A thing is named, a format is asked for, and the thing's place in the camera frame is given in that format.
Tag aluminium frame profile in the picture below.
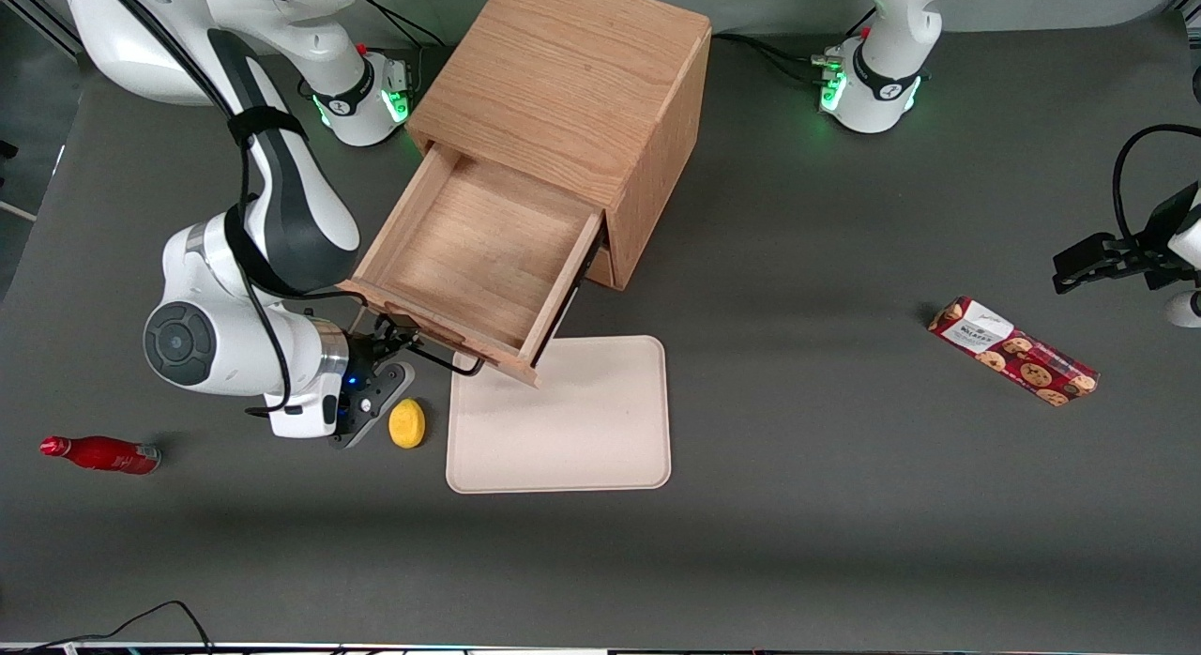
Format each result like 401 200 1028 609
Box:
0 0 97 61

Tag black looped cable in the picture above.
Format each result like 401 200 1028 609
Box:
1113 124 1201 245

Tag thin black cable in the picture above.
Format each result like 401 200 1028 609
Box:
0 600 215 655

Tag wooden drawer cabinet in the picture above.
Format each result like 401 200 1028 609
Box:
406 0 712 292

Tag red cookie box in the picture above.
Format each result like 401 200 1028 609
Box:
927 296 1100 408

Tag wooden drawer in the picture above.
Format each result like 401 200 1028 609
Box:
340 141 606 388

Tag beige rectangular tray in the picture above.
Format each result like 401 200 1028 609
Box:
446 334 673 495

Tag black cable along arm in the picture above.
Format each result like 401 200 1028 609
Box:
94 0 320 418

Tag black metal drawer handle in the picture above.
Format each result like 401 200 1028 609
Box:
383 312 486 375

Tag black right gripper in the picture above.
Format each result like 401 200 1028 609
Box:
334 317 420 423

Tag yellow lemon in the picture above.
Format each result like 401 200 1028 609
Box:
388 398 427 449

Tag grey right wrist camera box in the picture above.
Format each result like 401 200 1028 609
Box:
328 359 416 449

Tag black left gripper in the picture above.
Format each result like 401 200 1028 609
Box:
1051 186 1200 296

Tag red drink bottle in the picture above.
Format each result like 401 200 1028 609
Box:
39 435 162 476

